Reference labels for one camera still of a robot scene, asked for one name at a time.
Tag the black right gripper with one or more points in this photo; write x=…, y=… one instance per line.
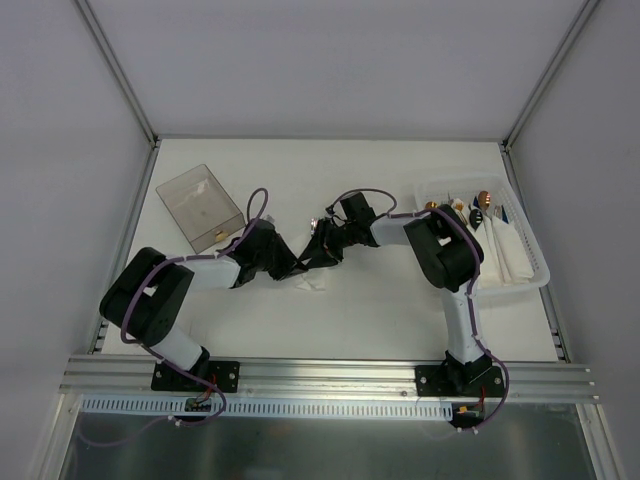
x=330, y=242

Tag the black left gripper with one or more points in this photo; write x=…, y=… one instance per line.
x=279, y=252

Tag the white paper napkin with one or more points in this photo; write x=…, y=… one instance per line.
x=318, y=280

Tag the ornate silver fork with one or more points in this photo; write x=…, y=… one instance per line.
x=315, y=225

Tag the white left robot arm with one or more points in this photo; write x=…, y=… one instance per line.
x=146, y=298

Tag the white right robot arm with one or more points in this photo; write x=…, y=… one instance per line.
x=447, y=253

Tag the smoked clear plastic box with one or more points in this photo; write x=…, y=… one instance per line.
x=200, y=206

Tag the white plastic basket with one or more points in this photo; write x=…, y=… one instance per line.
x=503, y=202

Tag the folded white napkins stack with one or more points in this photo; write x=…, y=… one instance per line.
x=505, y=260

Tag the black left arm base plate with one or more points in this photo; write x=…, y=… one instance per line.
x=224, y=375

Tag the left aluminium frame post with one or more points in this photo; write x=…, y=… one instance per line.
x=116, y=70

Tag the aluminium frame post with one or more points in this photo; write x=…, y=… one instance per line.
x=552, y=68
x=116, y=70

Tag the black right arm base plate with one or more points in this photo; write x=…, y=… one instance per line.
x=439, y=381

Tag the white slotted cable duct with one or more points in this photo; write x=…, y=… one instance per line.
x=269, y=408

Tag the right aluminium frame post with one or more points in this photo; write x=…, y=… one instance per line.
x=552, y=68

